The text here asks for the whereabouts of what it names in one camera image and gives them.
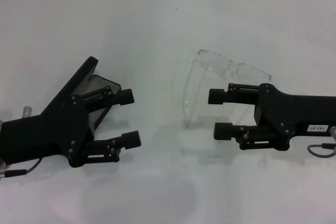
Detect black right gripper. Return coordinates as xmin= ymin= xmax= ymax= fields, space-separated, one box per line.
xmin=208 ymin=83 xmax=336 ymax=152

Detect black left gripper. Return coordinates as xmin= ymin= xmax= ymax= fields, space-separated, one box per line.
xmin=0 ymin=97 xmax=95 ymax=168

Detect black glasses case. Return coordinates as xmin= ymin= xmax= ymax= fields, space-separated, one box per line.
xmin=41 ymin=56 xmax=122 ymax=134

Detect clear white glasses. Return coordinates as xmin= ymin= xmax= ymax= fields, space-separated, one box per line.
xmin=182 ymin=48 xmax=272 ymax=130

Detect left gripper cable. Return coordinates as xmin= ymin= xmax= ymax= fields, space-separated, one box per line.
xmin=0 ymin=157 xmax=44 ymax=180

